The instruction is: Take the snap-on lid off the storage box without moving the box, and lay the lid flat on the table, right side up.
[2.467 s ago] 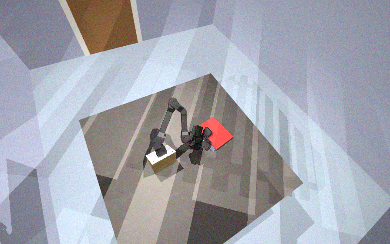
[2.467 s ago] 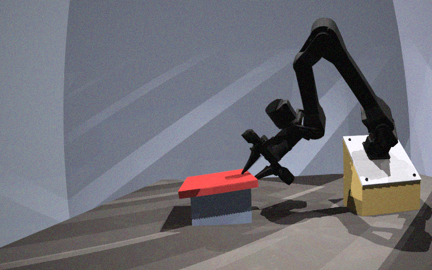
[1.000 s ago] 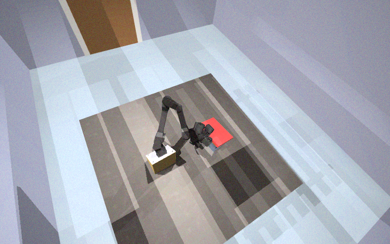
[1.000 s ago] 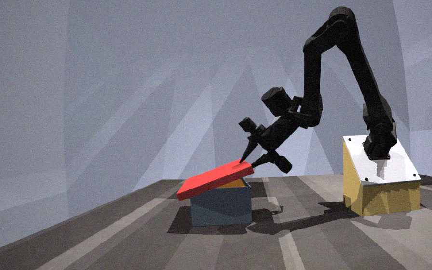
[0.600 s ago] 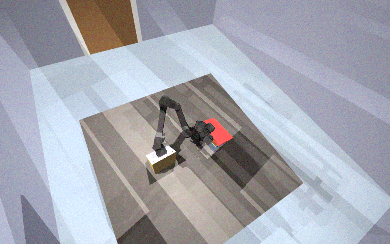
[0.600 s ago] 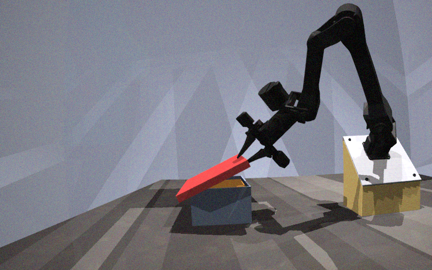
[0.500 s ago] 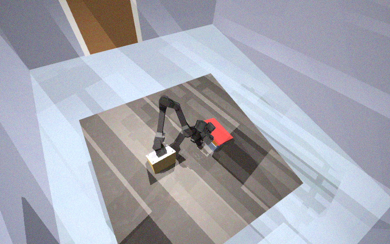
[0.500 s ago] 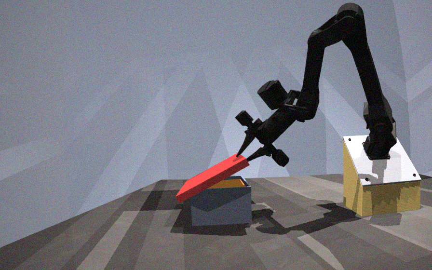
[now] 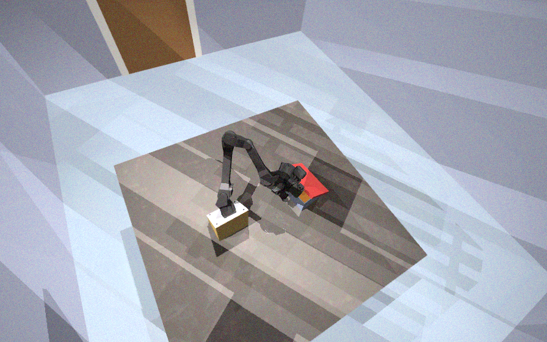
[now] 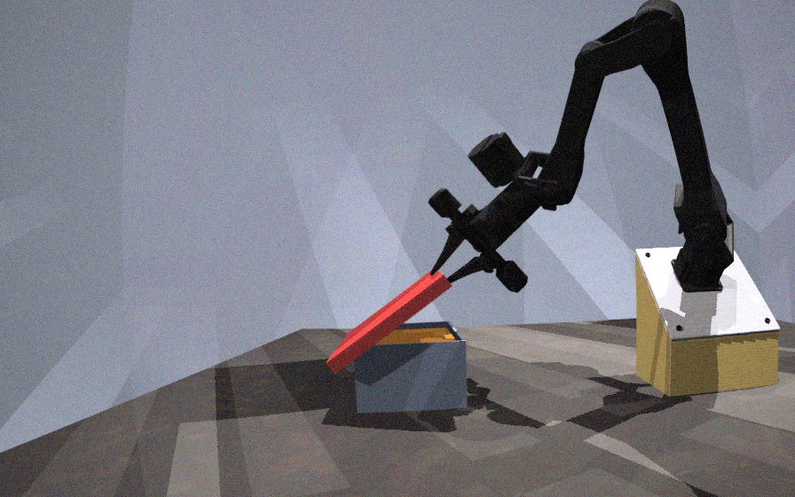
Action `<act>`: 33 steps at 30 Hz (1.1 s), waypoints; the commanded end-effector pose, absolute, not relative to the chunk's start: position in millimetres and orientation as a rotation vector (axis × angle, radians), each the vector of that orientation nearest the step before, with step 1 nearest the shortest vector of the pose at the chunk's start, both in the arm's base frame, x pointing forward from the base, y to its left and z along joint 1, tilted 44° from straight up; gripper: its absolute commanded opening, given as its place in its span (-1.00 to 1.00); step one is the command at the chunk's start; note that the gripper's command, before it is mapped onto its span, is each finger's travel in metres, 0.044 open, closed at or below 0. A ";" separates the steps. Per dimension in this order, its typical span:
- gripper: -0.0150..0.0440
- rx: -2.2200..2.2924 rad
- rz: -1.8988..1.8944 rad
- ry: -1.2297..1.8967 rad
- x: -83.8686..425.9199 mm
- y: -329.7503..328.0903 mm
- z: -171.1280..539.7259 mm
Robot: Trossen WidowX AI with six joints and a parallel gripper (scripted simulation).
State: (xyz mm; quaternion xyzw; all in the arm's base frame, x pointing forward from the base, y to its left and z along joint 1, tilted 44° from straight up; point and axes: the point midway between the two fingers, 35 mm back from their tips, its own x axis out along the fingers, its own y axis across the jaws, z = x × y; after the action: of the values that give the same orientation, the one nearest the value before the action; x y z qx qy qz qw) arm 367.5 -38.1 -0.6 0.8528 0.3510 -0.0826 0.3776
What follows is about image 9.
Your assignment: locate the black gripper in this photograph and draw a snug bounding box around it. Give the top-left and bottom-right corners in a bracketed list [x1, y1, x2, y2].
[278, 166, 307, 199]

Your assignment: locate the red box lid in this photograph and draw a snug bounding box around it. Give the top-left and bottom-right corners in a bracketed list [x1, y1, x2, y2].
[292, 163, 329, 199]

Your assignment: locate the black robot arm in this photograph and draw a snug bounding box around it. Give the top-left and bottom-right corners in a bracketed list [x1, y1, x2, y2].
[216, 131, 304, 219]

